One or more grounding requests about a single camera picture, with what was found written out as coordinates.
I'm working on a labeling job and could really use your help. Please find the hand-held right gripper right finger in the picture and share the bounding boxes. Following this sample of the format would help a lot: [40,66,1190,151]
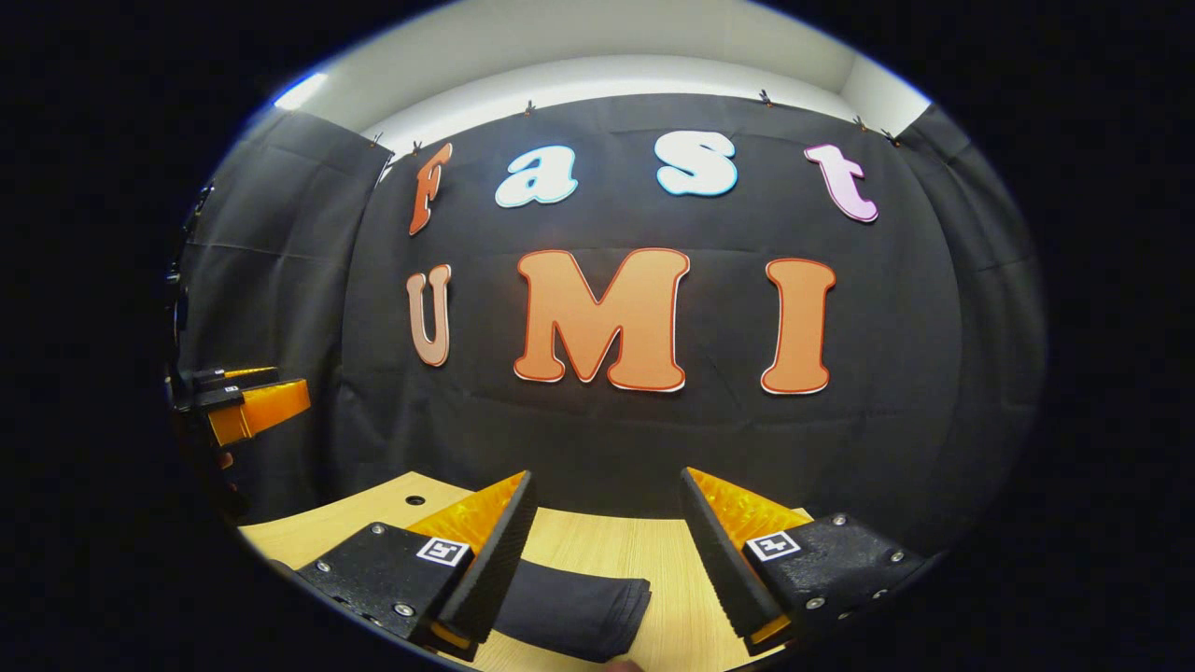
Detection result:
[679,467,927,656]

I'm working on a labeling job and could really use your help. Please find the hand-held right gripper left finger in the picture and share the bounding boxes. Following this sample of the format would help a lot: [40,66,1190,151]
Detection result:
[294,469,539,662]

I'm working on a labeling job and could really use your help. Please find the dark grey jeans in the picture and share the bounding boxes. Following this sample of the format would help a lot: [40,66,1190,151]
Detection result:
[490,558,653,665]

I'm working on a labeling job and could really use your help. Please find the black backdrop cloth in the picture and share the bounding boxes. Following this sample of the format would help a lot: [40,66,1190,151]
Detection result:
[173,91,1047,561]

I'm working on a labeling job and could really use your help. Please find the ceiling light panel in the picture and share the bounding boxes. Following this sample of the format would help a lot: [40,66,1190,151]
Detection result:
[273,72,330,112]

